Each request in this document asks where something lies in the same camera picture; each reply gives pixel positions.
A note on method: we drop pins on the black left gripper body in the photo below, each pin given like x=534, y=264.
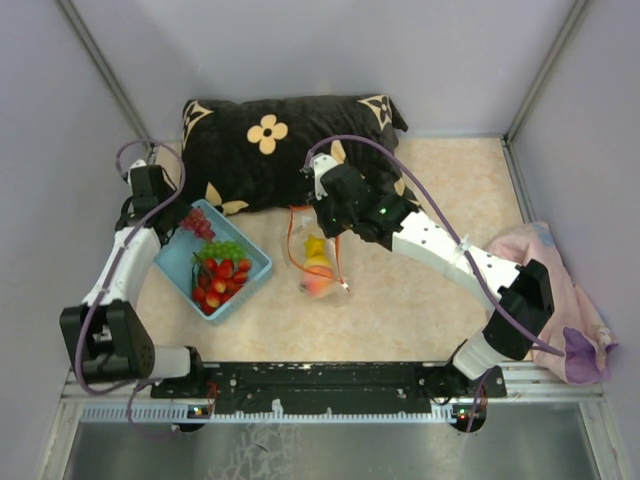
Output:
x=175, y=206

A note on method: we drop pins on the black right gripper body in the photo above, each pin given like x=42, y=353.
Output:
x=333, y=219

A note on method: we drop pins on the yellow lemon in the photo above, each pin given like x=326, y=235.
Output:
x=314, y=246

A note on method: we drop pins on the red grape bunch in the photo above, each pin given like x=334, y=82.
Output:
x=197, y=223

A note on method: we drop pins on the clear zip top bag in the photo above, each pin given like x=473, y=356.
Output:
x=302, y=221

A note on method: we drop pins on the orange peach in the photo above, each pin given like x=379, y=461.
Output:
x=317, y=281

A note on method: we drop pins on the green grape bunch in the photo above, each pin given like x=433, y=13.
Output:
x=222, y=250

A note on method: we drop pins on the red strawberry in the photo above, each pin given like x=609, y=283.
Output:
x=225, y=269
x=241, y=273
x=213, y=299

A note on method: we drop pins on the yellow apple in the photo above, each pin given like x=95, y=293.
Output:
x=317, y=261

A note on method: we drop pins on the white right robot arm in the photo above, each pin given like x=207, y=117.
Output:
x=518, y=297

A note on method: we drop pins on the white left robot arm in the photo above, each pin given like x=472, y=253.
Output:
x=106, y=340

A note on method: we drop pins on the light blue plastic basket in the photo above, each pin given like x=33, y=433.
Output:
x=176, y=262

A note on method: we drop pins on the black floral pillow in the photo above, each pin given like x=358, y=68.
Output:
x=248, y=157

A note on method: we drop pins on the pink cloth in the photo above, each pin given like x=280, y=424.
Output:
x=576, y=328

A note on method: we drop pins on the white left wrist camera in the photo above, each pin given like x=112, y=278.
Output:
x=140, y=163

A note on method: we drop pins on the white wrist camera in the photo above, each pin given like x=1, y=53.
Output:
x=322, y=163
x=140, y=163

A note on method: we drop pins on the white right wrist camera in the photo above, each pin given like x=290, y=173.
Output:
x=322, y=163

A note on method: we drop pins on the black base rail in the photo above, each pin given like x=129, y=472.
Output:
x=318, y=388

